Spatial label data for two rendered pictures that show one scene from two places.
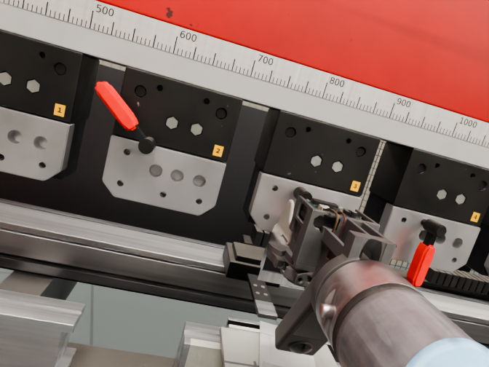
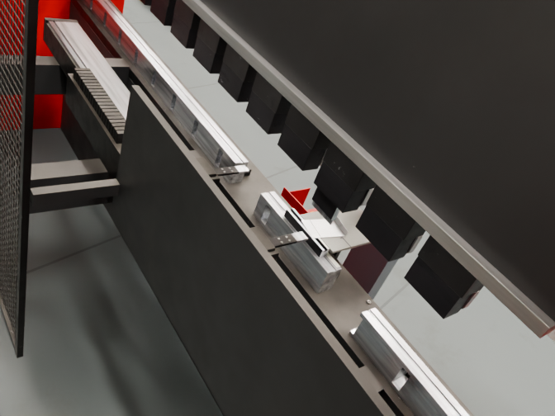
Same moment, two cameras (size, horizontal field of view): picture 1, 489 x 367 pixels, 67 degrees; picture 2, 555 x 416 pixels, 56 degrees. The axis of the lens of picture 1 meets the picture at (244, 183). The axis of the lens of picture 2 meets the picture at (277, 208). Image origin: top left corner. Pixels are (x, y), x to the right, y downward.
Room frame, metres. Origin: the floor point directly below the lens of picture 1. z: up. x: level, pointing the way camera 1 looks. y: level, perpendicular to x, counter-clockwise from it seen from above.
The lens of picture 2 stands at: (1.48, 0.87, 1.98)
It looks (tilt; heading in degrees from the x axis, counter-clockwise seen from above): 35 degrees down; 233
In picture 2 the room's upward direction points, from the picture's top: 22 degrees clockwise
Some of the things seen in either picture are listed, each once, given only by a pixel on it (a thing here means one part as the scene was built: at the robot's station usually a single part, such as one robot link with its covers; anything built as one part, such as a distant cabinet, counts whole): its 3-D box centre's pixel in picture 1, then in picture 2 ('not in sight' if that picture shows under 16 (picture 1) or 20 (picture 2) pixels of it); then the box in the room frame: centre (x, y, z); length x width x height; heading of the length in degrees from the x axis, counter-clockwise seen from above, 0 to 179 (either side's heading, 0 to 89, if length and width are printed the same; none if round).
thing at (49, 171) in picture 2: not in sight; (117, 179); (1.04, -0.63, 0.81); 0.64 x 0.08 x 0.14; 10
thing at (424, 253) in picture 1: (422, 252); not in sight; (0.52, -0.27, 1.20); 0.04 x 0.02 x 0.10; 10
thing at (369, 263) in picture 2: not in sight; (363, 273); (-0.16, -0.42, 0.39); 0.18 x 0.18 x 0.78; 25
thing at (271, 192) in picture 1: (305, 176); (348, 173); (0.55, -0.09, 1.26); 0.15 x 0.09 x 0.17; 100
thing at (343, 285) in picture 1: (364, 312); not in sight; (0.27, -0.11, 1.21); 0.08 x 0.05 x 0.08; 100
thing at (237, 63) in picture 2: not in sight; (243, 70); (0.66, -0.68, 1.26); 0.15 x 0.09 x 0.17; 100
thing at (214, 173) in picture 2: not in sight; (215, 170); (0.78, -0.43, 1.01); 0.26 x 0.12 x 0.05; 10
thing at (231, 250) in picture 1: (257, 277); (272, 241); (0.72, -0.08, 1.01); 0.26 x 0.12 x 0.05; 10
